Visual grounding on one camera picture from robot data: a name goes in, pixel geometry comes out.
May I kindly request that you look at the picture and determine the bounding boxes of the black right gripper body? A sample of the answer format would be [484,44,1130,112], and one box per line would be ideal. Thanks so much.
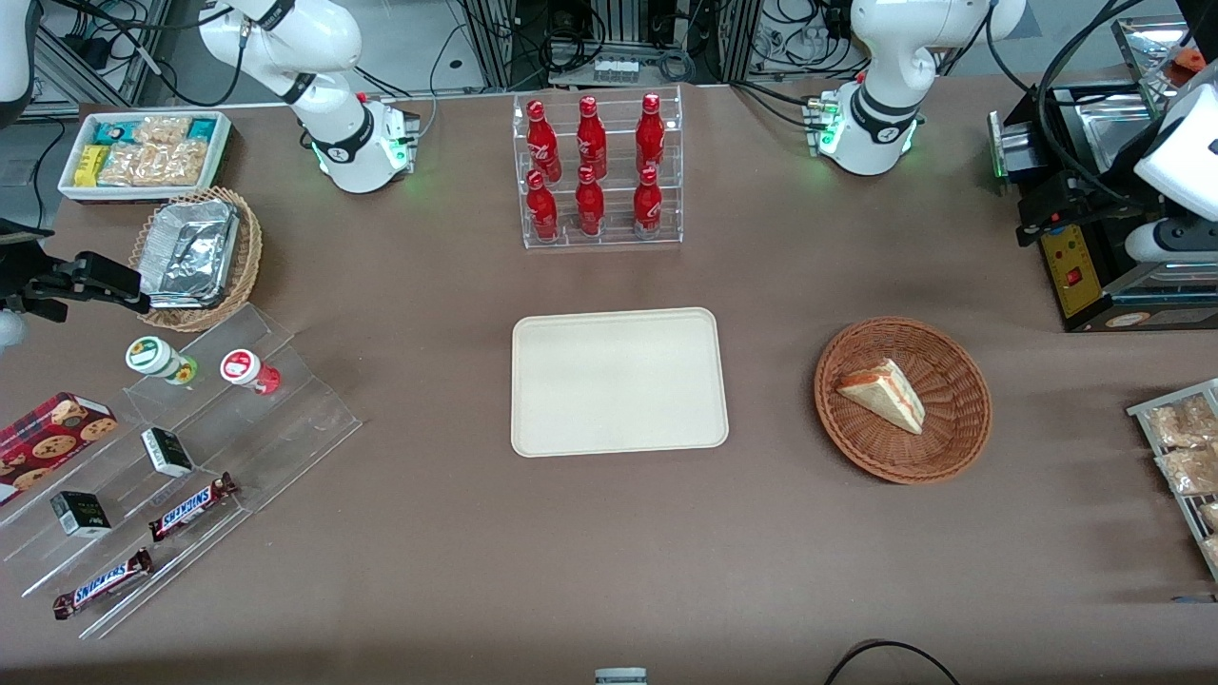
[0,219,54,321]

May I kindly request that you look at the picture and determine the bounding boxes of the triangular sandwich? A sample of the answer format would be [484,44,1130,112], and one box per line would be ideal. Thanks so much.
[835,358,926,436]

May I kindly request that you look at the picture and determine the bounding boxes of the aluminium foil tray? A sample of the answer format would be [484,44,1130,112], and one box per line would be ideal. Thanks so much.
[141,198,241,310]

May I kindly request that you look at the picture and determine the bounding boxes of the light wicker basket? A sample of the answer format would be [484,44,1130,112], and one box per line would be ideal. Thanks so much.
[128,186,264,333]

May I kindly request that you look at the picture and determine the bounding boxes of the tray of packaged snacks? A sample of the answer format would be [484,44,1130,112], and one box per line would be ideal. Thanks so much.
[1126,378,1218,583]

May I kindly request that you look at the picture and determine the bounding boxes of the brown wicker basket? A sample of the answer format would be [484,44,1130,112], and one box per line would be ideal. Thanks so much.
[814,316,993,486]

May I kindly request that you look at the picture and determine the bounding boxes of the beige plastic tray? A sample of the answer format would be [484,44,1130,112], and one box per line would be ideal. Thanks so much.
[511,306,731,459]

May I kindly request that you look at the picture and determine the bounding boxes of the green label yogurt cup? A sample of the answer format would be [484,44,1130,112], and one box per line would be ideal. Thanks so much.
[125,336,199,386]

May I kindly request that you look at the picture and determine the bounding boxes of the black food warmer machine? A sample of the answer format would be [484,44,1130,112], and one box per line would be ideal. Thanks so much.
[1016,14,1218,334]

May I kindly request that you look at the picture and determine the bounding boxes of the clear bag of crackers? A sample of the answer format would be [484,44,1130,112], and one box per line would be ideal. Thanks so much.
[98,143,158,187]
[152,140,210,187]
[133,116,194,147]

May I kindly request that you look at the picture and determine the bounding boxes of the stainless steel pan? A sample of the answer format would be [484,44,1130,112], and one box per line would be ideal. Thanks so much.
[1071,90,1167,182]

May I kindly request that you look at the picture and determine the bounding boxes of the red cookie box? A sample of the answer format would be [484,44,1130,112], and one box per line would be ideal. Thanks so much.
[0,392,119,507]

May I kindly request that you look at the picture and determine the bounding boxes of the red label yogurt cup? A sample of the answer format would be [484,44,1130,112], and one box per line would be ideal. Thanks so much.
[220,349,282,396]

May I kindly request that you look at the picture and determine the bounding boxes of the white plastic bin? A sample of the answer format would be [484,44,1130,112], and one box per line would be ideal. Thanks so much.
[57,110,233,203]

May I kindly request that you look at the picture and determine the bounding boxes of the grey control box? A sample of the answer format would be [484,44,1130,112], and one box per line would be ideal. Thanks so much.
[988,86,1048,196]

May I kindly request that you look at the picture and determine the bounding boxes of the small black box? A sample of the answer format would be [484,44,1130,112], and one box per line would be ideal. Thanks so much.
[49,491,112,538]
[141,427,195,479]

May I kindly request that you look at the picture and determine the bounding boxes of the clear acrylic stepped display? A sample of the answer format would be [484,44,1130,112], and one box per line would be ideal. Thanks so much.
[0,303,363,640]

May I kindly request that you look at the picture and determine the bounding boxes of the snickers chocolate bar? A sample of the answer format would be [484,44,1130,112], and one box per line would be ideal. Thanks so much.
[148,473,239,543]
[52,548,154,620]

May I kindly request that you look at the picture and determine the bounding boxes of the red cola bottle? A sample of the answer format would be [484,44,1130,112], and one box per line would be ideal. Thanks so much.
[525,99,562,184]
[635,92,666,178]
[526,170,560,243]
[576,95,608,182]
[575,166,605,238]
[633,166,663,240]

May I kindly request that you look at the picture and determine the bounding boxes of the clear acrylic bottle rack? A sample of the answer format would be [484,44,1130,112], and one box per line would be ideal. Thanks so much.
[512,86,684,250]

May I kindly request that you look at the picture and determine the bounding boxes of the aluminium frame rack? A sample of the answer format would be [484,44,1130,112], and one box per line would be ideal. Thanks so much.
[462,0,762,91]

